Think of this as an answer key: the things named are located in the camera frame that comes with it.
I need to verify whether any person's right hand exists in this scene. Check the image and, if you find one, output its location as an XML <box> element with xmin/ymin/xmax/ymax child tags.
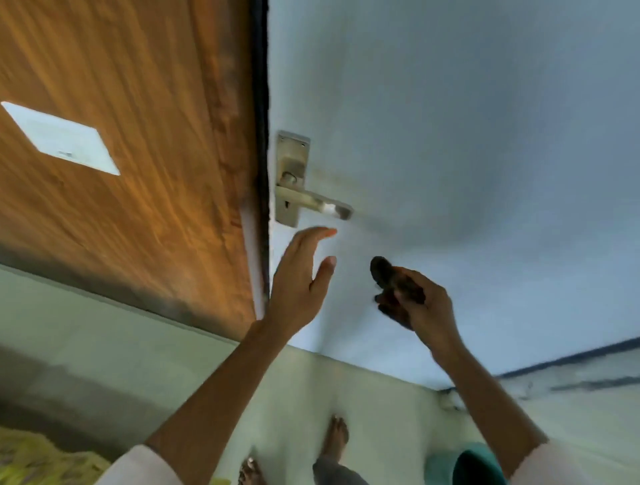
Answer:
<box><xmin>374</xmin><ymin>267</ymin><xmax>465</xmax><ymax>356</ymax></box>

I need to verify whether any person's left hand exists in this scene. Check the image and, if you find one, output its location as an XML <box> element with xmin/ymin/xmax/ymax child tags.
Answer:
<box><xmin>257</xmin><ymin>226</ymin><xmax>339</xmax><ymax>346</ymax></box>

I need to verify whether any small dark object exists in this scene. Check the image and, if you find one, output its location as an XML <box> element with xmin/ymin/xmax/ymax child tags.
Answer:
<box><xmin>369</xmin><ymin>256</ymin><xmax>427</xmax><ymax>305</ymax></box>

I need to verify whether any person's right forearm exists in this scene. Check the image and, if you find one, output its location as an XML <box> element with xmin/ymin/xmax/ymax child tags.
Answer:
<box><xmin>431</xmin><ymin>340</ymin><xmax>549</xmax><ymax>479</ymax></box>

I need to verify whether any person's left forearm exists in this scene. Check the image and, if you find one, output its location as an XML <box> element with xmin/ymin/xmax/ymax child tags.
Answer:
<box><xmin>144</xmin><ymin>320</ymin><xmax>297</xmax><ymax>485</ymax></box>

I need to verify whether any person's right foot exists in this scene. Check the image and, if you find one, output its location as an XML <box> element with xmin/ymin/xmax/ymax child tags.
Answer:
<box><xmin>320</xmin><ymin>415</ymin><xmax>350</xmax><ymax>463</ymax></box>

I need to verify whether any person's foot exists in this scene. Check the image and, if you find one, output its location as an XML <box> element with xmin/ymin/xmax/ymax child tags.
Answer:
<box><xmin>320</xmin><ymin>415</ymin><xmax>350</xmax><ymax>463</ymax></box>
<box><xmin>238</xmin><ymin>457</ymin><xmax>267</xmax><ymax>485</ymax></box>

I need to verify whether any white door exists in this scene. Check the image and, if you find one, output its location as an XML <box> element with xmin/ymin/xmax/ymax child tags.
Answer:
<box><xmin>266</xmin><ymin>0</ymin><xmax>640</xmax><ymax>391</ymax></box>

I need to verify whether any grey trouser leg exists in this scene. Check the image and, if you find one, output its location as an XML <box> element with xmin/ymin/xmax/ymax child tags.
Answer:
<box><xmin>312</xmin><ymin>455</ymin><xmax>369</xmax><ymax>485</ymax></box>

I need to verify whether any teal plastic bucket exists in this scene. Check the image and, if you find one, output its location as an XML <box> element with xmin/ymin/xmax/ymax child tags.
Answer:
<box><xmin>424</xmin><ymin>442</ymin><xmax>509</xmax><ymax>485</ymax></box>

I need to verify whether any brown wooden door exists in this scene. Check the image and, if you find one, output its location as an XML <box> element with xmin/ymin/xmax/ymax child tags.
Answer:
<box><xmin>0</xmin><ymin>0</ymin><xmax>271</xmax><ymax>343</ymax></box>

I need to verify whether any person's left foot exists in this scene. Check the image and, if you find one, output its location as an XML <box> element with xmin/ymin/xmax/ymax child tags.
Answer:
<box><xmin>238</xmin><ymin>457</ymin><xmax>267</xmax><ymax>485</ymax></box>

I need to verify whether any white right sleeve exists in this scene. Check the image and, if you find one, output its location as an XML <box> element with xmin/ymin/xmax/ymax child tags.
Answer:
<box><xmin>506</xmin><ymin>440</ymin><xmax>601</xmax><ymax>485</ymax></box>

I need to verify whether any white sleeve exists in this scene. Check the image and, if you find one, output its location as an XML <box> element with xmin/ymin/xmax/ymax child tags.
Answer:
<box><xmin>506</xmin><ymin>440</ymin><xmax>601</xmax><ymax>485</ymax></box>
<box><xmin>96</xmin><ymin>444</ymin><xmax>172</xmax><ymax>485</ymax></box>

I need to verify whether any white left sleeve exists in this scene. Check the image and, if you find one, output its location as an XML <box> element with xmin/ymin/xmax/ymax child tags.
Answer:
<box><xmin>96</xmin><ymin>444</ymin><xmax>172</xmax><ymax>485</ymax></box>

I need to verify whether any white paper label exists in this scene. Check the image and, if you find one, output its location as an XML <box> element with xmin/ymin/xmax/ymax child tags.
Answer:
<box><xmin>0</xmin><ymin>101</ymin><xmax>121</xmax><ymax>177</ymax></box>

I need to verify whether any yellow patterned cloth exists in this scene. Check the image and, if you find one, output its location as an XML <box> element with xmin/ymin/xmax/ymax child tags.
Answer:
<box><xmin>0</xmin><ymin>426</ymin><xmax>232</xmax><ymax>485</ymax></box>

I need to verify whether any metal door handle lever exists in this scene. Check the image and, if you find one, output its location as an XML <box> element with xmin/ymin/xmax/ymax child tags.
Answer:
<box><xmin>276</xmin><ymin>185</ymin><xmax>355</xmax><ymax>221</ymax></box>

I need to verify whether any metal door handle backplate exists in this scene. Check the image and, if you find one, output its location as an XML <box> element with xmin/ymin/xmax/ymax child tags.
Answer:
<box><xmin>275</xmin><ymin>130</ymin><xmax>311</xmax><ymax>229</ymax></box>

